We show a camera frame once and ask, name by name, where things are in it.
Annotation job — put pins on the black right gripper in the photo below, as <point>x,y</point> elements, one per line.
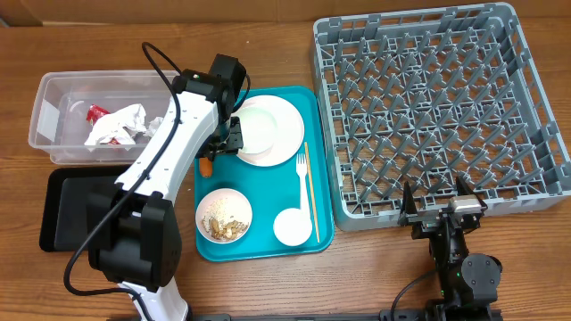
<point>428,222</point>

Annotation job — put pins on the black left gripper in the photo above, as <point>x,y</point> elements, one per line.
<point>236,144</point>

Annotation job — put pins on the orange carrot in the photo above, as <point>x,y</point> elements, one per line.
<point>205,167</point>

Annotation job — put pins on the foil wrapper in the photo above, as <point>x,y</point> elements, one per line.
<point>153,126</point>

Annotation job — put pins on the pink bowl with food scraps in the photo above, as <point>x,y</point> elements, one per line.
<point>223,216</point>

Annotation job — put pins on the white napkin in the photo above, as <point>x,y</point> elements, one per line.
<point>129,121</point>

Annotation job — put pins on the red wrapper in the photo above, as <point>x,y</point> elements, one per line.
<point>103,130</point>

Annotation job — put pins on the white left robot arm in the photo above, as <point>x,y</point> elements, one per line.
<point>133,235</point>

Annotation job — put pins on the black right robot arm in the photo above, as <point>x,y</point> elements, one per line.
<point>468,281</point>

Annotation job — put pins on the grey dishwasher rack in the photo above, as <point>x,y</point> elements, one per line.
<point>417,99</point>

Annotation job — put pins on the clear plastic waste bin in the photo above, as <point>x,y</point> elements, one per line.
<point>59,125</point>

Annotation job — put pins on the large pink plate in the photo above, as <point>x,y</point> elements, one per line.
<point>290,131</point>

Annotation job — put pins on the teal serving tray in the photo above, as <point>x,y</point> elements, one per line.
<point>272,189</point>

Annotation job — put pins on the wooden chopstick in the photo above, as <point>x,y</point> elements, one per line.
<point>312,193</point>

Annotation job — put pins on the white plastic fork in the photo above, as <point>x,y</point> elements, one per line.
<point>302,171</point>

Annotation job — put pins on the small white cup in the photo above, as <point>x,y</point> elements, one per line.
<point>292,227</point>

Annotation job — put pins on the black tray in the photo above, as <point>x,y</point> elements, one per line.
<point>64,225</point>

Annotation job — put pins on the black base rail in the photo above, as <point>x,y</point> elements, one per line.
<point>383,315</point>

